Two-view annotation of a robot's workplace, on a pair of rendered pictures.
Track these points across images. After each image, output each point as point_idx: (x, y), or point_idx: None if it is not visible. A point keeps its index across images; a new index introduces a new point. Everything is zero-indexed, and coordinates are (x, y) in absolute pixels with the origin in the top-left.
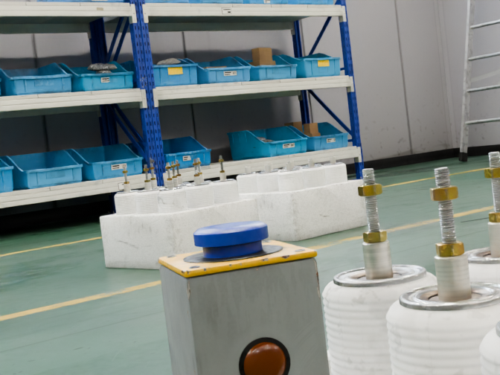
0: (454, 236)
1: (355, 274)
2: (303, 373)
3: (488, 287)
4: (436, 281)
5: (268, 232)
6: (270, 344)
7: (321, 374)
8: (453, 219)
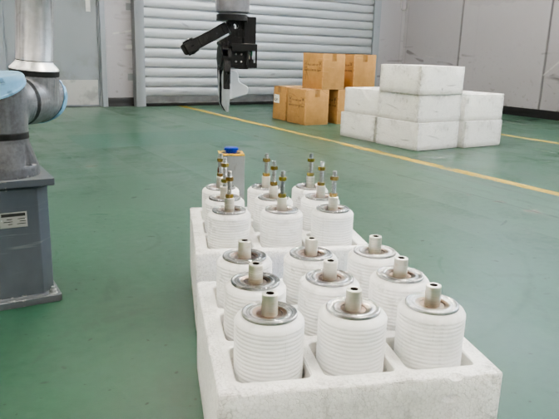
0: (264, 171)
1: (315, 184)
2: None
3: (267, 188)
4: (301, 191)
5: (229, 150)
6: (218, 167)
7: None
8: (265, 167)
